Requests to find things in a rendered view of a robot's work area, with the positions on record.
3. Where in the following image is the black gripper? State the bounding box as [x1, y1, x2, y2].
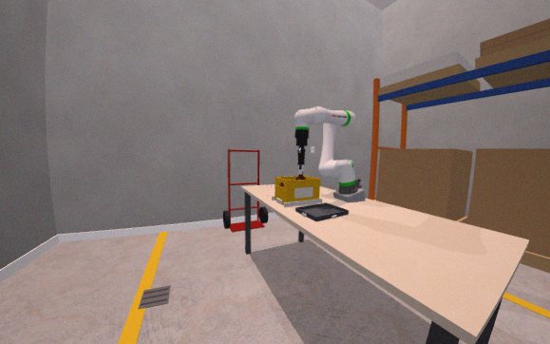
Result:
[296, 138, 308, 175]

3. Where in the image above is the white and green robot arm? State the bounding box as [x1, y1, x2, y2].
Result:
[294, 106, 362, 195]

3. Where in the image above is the yellow divided crate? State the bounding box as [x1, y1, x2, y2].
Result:
[275, 176, 320, 205]

